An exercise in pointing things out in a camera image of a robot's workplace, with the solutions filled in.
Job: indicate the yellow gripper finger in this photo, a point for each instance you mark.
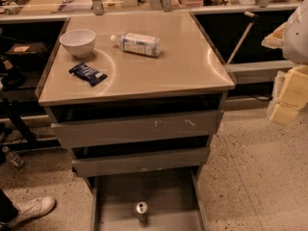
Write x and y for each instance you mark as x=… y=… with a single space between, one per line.
x=275 y=39
x=290 y=94

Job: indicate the black stand leg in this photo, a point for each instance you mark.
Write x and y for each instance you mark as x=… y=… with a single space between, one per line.
x=17 y=121

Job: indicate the silver redbull can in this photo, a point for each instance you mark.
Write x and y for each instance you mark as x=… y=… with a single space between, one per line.
x=142 y=211

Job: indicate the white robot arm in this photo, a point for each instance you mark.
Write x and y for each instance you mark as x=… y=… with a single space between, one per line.
x=295 y=39

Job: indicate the bottom grey open drawer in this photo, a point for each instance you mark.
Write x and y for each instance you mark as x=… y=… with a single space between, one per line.
x=172 y=197

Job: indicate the white ceramic bowl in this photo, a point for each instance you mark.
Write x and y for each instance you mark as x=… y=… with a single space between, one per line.
x=79 y=42

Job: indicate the white sneaker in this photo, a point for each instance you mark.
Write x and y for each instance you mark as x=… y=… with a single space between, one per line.
x=11 y=214

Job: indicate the middle grey drawer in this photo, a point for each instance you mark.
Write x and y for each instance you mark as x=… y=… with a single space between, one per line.
x=141 y=162

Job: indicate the clear plastic water bottle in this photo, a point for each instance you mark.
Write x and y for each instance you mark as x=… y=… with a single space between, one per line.
x=138 y=44

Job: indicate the grey drawer cabinet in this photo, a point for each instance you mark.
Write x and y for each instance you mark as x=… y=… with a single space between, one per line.
x=187 y=76

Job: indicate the black bag on shelf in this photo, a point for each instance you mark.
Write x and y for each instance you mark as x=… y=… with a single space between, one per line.
x=29 y=56

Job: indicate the dark blue snack packet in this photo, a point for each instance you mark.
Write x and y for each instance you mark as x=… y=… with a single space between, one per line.
x=88 y=74

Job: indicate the small bottle on floor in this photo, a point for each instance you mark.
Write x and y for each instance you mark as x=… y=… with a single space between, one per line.
x=13 y=157

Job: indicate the top grey drawer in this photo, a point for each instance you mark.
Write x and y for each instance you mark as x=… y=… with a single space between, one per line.
x=137 y=128

